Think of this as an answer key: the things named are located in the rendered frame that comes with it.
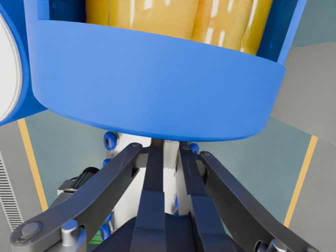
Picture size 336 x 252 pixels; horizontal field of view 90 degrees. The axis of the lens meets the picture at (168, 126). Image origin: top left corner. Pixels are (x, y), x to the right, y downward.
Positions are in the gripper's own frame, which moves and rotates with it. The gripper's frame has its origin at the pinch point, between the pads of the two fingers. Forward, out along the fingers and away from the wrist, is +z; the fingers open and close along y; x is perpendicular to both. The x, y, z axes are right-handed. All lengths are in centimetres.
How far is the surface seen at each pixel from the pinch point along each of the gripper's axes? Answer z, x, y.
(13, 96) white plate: 12.5, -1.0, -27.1
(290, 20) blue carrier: 2.0, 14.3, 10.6
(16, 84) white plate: 12.6, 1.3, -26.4
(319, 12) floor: 116, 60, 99
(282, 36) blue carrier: 3.2, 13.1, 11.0
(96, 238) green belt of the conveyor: 26, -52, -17
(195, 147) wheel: 18.7, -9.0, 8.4
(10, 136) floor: 116, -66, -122
